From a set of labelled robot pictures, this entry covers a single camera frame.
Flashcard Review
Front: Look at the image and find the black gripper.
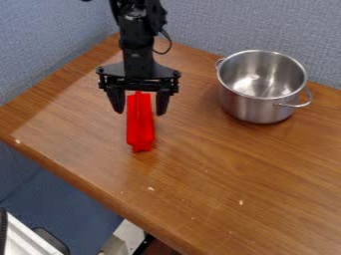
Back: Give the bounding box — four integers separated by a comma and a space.
97, 62, 181, 116

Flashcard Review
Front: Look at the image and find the red star-shaped block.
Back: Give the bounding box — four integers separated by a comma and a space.
128, 91, 156, 152

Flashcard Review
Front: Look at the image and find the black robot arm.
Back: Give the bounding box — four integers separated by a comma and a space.
97, 0, 181, 116

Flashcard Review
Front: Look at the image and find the metal pot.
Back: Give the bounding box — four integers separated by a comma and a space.
216, 50, 313, 125

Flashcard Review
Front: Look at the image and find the white box below table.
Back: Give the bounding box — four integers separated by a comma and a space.
0, 208, 62, 255

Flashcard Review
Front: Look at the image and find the black cable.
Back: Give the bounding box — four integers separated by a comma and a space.
153, 28, 173, 56

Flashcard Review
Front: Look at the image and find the white table bracket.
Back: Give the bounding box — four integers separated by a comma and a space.
98, 220, 146, 255

